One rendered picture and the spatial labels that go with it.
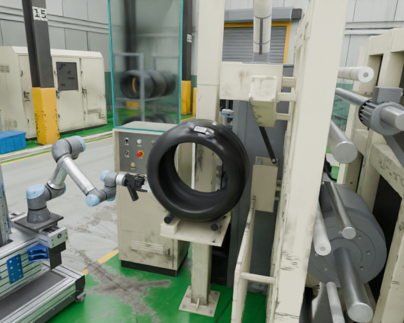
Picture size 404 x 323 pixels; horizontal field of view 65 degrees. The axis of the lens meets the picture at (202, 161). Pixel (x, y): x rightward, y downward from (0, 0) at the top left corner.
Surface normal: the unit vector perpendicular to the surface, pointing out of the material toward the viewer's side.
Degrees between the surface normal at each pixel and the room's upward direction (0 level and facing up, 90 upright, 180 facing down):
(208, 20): 90
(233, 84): 90
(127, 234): 90
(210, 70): 90
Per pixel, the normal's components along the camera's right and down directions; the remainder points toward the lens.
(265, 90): -0.22, -0.04
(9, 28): 0.88, 0.17
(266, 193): -0.24, 0.28
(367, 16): -0.48, 0.24
